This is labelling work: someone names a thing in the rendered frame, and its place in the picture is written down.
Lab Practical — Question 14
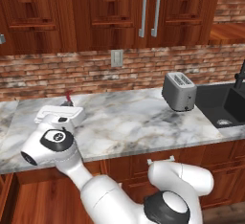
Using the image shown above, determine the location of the wooden drawer front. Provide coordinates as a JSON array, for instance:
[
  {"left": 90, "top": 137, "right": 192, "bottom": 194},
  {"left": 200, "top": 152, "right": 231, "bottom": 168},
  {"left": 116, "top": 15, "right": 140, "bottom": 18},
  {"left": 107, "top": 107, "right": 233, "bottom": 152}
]
[{"left": 102, "top": 144, "right": 209, "bottom": 191}]

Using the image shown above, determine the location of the wooden shelf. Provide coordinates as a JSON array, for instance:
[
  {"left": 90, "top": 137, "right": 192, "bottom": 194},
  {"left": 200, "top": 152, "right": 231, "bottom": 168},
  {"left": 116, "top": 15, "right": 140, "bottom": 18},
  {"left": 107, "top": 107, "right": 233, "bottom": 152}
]
[{"left": 208, "top": 22, "right": 245, "bottom": 46}]

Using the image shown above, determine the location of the grey toaster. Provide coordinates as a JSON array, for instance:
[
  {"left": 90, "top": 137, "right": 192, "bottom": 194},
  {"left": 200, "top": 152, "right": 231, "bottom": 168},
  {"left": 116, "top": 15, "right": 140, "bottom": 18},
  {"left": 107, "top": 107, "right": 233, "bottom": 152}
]
[{"left": 161, "top": 71, "right": 198, "bottom": 113}]

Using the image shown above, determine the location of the grey wall socket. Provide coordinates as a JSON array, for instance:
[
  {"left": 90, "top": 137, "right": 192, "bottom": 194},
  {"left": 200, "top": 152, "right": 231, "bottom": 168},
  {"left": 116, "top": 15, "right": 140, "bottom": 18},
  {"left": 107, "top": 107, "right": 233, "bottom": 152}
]
[{"left": 110, "top": 49, "right": 124, "bottom": 69}]

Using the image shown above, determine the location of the black sink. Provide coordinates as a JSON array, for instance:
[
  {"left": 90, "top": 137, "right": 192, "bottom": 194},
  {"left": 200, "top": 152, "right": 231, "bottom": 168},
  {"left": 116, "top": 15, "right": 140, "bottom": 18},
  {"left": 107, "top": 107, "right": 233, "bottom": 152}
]
[{"left": 194, "top": 81, "right": 245, "bottom": 129}]

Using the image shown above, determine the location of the black tap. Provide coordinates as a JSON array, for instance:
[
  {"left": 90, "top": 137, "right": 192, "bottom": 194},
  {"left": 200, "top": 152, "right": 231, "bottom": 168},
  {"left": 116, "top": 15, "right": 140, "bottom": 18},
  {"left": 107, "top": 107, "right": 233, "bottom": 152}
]
[{"left": 233, "top": 59, "right": 245, "bottom": 90}]

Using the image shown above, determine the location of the dark smoothie cup red top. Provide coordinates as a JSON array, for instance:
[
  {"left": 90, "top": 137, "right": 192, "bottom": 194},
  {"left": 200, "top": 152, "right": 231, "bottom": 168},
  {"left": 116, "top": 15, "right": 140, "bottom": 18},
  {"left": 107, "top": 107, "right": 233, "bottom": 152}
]
[{"left": 59, "top": 89, "right": 76, "bottom": 107}]

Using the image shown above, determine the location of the white drawer handle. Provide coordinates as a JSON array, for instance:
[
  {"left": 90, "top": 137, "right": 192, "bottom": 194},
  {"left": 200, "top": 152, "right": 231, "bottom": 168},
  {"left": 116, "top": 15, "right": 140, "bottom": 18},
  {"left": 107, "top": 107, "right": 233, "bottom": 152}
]
[{"left": 145, "top": 154, "right": 176, "bottom": 166}]

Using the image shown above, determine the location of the wooden base cupboard door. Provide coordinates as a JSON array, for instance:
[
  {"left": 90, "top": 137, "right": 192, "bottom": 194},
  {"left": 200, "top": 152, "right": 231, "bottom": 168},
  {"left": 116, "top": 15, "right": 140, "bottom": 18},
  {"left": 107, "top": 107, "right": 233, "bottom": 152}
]
[
  {"left": 12, "top": 161, "right": 103, "bottom": 224},
  {"left": 200, "top": 139, "right": 245, "bottom": 211}
]

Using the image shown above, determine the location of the wooden wall cupboard door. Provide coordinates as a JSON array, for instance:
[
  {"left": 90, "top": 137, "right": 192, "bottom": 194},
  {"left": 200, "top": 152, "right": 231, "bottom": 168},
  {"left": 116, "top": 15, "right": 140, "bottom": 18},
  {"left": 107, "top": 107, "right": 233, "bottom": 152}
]
[
  {"left": 147, "top": 0, "right": 224, "bottom": 48},
  {"left": 72, "top": 0, "right": 149, "bottom": 52},
  {"left": 0, "top": 0, "right": 75, "bottom": 56}
]

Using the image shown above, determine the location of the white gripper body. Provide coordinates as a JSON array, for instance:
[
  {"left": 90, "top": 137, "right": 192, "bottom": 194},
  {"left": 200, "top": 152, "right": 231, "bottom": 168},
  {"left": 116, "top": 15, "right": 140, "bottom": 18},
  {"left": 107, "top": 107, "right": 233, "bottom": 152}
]
[{"left": 33, "top": 104, "right": 87, "bottom": 125}]

